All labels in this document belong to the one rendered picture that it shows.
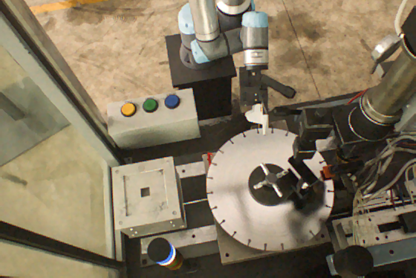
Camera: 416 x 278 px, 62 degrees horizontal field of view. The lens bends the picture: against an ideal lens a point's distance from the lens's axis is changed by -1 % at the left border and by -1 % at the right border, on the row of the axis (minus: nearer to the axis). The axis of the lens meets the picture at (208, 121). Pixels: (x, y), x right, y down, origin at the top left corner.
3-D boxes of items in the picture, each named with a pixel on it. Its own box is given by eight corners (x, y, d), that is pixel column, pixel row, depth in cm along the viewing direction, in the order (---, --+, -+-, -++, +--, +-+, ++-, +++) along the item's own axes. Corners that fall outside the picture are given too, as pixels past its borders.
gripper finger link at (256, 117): (247, 135, 98) (246, 108, 102) (268, 134, 97) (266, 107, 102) (247, 130, 95) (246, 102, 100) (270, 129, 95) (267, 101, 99)
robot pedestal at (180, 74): (171, 111, 212) (145, 25, 146) (235, 99, 213) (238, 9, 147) (180, 172, 194) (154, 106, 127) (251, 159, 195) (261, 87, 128)
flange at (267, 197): (273, 214, 87) (275, 212, 85) (239, 186, 91) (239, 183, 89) (299, 182, 91) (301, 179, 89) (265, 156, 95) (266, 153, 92)
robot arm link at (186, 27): (177, 30, 130) (171, 3, 118) (211, 20, 132) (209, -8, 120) (186, 53, 125) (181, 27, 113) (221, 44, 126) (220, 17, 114)
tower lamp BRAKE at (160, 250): (151, 265, 67) (148, 264, 64) (149, 241, 69) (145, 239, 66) (174, 261, 67) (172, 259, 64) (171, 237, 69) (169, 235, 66)
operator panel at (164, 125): (121, 152, 120) (108, 133, 106) (119, 124, 125) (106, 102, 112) (200, 137, 121) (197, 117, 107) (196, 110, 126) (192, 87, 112)
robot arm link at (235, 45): (220, 34, 117) (225, 28, 106) (251, 25, 118) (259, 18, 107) (226, 57, 117) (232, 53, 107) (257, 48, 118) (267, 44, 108)
